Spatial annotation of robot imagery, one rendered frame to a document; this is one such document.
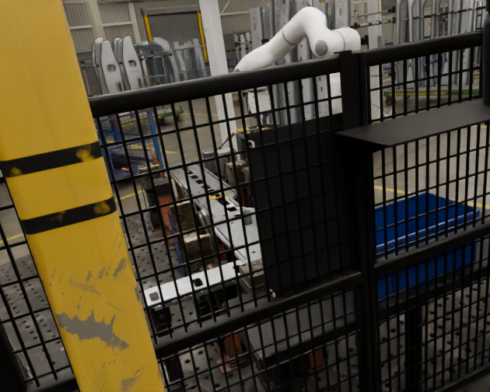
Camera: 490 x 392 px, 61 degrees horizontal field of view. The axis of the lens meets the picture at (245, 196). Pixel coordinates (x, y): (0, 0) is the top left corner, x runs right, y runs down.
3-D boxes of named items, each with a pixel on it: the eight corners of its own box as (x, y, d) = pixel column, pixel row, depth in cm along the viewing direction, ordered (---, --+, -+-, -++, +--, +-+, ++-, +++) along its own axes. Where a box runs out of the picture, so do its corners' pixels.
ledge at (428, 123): (330, 162, 72) (323, 54, 66) (486, 120, 83) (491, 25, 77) (390, 182, 58) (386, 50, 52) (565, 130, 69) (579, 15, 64)
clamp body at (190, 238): (193, 323, 147) (173, 234, 135) (224, 312, 151) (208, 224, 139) (200, 338, 139) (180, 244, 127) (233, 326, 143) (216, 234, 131)
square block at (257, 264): (255, 375, 120) (237, 264, 108) (280, 364, 122) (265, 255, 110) (267, 393, 113) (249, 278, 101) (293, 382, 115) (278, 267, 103)
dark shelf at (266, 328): (222, 312, 99) (221, 301, 98) (500, 212, 127) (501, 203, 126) (260, 372, 80) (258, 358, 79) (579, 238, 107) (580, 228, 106)
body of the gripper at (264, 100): (264, 85, 199) (267, 109, 203) (244, 89, 197) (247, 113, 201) (270, 86, 192) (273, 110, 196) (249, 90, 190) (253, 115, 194)
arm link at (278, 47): (278, 47, 164) (236, 87, 187) (303, 43, 174) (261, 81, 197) (267, 27, 164) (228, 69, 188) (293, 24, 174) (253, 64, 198)
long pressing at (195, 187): (159, 170, 237) (158, 167, 237) (196, 161, 244) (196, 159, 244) (253, 278, 114) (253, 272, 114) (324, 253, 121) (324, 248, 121)
